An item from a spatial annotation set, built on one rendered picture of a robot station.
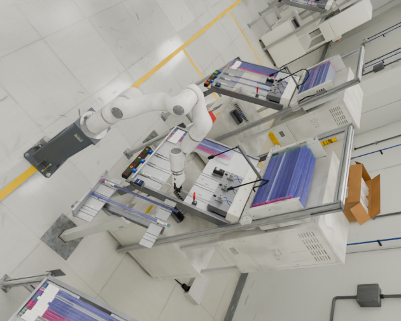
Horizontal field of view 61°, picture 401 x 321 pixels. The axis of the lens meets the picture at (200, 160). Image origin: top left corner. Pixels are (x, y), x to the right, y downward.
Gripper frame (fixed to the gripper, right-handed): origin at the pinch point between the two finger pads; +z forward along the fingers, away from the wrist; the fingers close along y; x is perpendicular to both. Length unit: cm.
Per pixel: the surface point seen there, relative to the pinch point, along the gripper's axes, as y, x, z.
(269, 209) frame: -11, -62, -17
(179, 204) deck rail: -10.0, -5.3, 3.4
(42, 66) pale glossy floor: 52, 148, -40
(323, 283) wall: 58, -112, 133
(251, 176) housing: 30, -40, 0
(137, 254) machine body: -10, 38, 81
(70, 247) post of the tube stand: -38, 75, 54
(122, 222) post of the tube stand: -38.6, 18.7, 0.4
